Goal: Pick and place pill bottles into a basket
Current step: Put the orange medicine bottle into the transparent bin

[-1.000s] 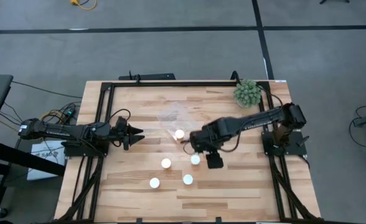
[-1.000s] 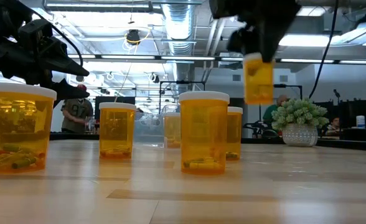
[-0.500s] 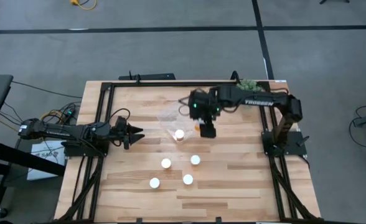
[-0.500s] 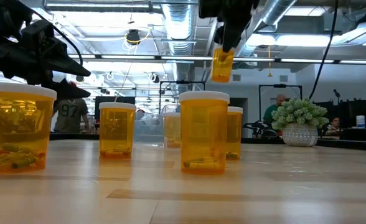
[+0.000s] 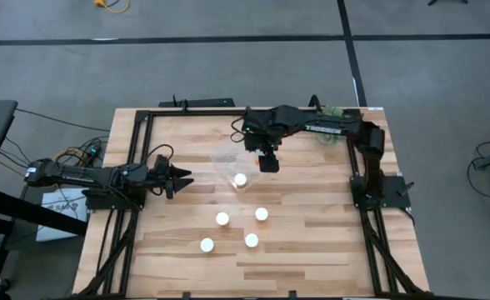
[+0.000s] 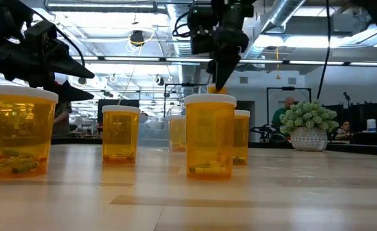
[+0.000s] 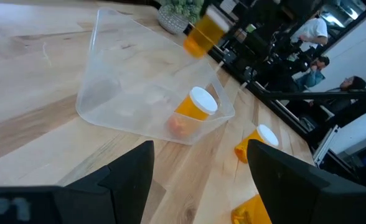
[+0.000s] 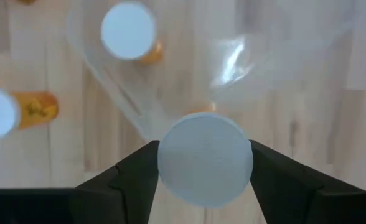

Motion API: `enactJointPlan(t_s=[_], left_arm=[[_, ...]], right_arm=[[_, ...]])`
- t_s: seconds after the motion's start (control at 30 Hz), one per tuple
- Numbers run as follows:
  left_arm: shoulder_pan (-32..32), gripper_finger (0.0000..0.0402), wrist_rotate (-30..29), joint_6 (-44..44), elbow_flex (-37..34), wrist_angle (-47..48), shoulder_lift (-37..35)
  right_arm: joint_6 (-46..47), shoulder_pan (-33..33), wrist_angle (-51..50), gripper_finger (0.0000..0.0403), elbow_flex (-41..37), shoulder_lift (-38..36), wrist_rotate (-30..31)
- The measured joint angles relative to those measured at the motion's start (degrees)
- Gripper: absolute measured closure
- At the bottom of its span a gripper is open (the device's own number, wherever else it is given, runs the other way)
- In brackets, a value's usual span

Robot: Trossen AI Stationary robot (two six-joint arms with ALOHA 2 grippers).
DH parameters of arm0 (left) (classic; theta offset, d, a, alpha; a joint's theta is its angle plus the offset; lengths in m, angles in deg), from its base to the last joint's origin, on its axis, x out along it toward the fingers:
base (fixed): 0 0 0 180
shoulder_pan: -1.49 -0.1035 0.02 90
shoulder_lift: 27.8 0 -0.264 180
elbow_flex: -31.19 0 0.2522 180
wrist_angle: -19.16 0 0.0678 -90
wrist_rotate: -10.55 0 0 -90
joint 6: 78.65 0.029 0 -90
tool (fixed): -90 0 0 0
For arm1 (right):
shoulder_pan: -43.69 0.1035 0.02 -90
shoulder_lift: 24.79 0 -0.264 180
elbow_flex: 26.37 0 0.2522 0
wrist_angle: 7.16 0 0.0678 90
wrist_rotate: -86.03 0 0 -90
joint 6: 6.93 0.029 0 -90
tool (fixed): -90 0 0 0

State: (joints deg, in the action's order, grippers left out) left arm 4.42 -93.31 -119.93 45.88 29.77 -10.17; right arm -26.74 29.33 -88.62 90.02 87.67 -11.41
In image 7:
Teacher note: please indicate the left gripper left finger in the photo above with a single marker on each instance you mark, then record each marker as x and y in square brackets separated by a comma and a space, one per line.
[124, 193]

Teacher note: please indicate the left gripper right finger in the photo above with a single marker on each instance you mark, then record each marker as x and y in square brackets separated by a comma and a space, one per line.
[295, 199]

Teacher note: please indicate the orange pill bottle white cap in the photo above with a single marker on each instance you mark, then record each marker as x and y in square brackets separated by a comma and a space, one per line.
[203, 34]
[241, 149]
[192, 109]
[248, 213]

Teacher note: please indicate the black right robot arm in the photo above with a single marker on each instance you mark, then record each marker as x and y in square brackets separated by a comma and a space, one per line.
[273, 53]

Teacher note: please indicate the clear plastic basket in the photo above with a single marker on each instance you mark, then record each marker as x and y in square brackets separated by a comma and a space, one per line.
[133, 77]

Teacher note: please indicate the person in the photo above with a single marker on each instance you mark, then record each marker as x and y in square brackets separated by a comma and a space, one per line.
[352, 84]
[310, 77]
[312, 31]

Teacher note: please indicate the green succulent in white pot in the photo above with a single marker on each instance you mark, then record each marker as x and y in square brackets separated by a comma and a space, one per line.
[173, 20]

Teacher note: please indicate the black aluminium table frame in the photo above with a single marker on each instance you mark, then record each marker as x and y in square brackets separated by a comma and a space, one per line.
[279, 109]

